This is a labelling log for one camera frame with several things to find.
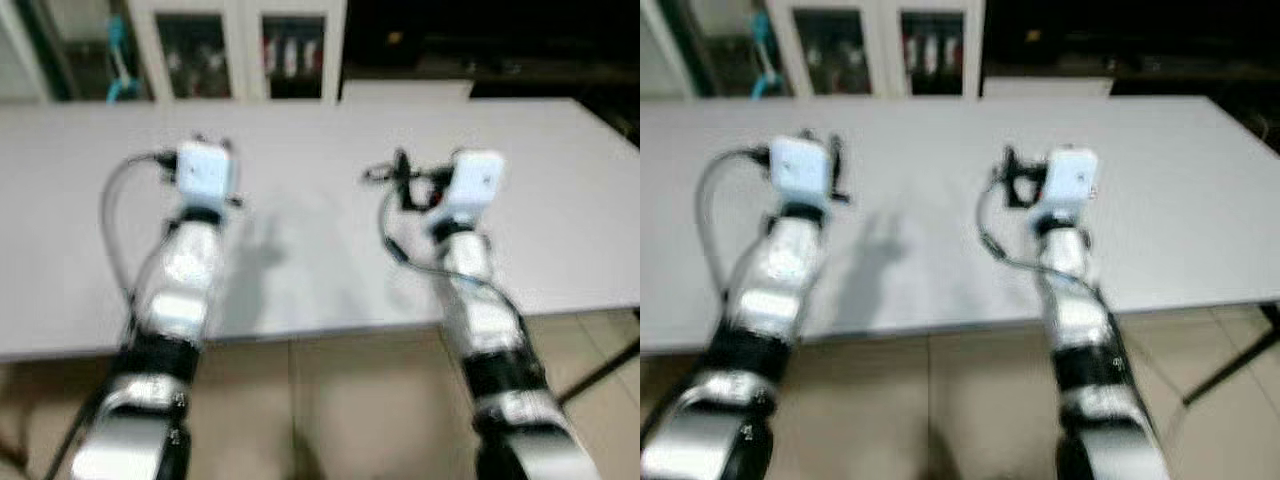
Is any low white drawer unit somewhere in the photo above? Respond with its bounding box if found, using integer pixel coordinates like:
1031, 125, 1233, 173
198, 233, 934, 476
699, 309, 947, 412
340, 80, 475, 104
982, 77, 1115, 100

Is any white glass door cabinet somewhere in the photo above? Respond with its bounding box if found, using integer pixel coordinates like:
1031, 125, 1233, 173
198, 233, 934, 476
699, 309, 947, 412
125, 0, 348, 104
790, 0, 987, 101

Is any blue plastic item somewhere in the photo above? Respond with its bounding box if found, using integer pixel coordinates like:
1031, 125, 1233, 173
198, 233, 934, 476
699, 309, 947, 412
750, 10, 787, 101
104, 14, 142, 104

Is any black TV stand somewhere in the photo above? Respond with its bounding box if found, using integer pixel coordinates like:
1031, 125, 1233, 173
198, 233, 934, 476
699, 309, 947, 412
985, 0, 1280, 113
345, 0, 641, 113

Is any black table leg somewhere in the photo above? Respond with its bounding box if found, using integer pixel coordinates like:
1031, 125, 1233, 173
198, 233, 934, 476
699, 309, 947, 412
555, 338, 641, 406
1182, 303, 1280, 406

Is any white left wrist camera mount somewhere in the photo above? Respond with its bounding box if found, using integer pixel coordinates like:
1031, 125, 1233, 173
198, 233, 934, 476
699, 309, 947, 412
177, 142, 238, 213
770, 137, 837, 211

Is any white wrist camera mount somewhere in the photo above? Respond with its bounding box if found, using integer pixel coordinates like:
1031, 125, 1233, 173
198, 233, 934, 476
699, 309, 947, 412
437, 150, 506, 227
177, 142, 238, 213
1040, 145, 1100, 223
770, 137, 837, 211

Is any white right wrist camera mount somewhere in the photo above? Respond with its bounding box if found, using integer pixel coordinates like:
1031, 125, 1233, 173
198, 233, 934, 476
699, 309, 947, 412
1040, 145, 1100, 223
437, 150, 506, 227

